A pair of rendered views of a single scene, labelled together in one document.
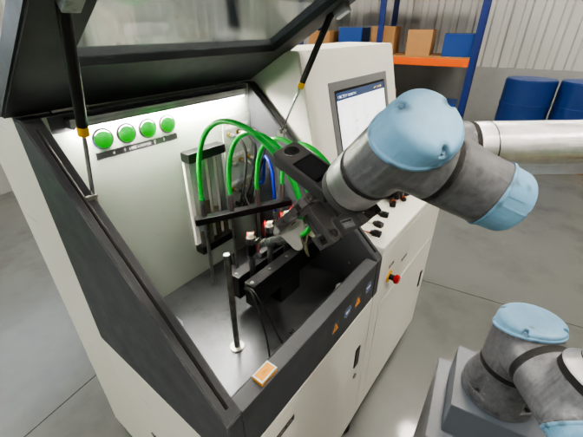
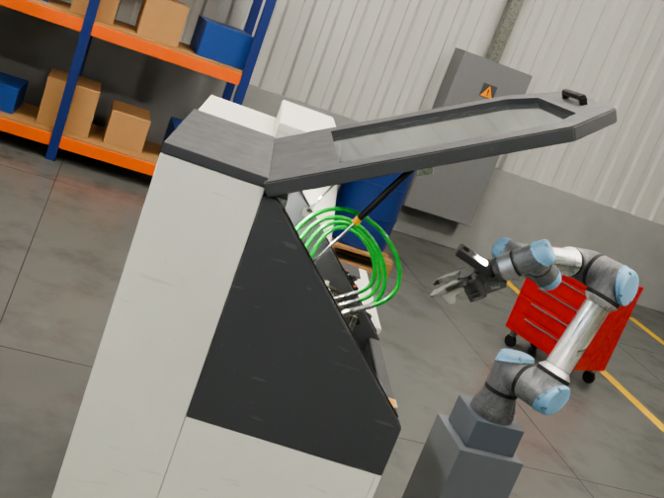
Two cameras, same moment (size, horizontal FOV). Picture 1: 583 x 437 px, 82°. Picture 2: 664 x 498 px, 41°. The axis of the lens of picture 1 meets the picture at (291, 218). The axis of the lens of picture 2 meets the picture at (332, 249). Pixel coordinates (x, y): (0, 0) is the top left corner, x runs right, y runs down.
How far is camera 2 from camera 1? 2.26 m
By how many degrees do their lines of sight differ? 45
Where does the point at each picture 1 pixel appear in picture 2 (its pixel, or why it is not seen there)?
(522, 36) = (295, 51)
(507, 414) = (504, 419)
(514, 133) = not seen: hidden behind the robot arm
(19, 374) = not seen: outside the picture
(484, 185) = (554, 272)
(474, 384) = (484, 407)
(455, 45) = (221, 44)
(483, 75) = not seen: hidden behind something
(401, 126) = (547, 252)
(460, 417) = (480, 429)
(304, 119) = (330, 202)
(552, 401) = (539, 385)
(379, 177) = (532, 267)
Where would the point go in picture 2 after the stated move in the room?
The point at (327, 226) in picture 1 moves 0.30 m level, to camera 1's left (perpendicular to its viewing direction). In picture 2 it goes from (483, 289) to (414, 282)
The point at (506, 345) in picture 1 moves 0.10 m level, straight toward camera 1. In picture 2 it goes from (509, 370) to (514, 381)
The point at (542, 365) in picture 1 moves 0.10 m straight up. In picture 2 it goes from (531, 373) to (542, 345)
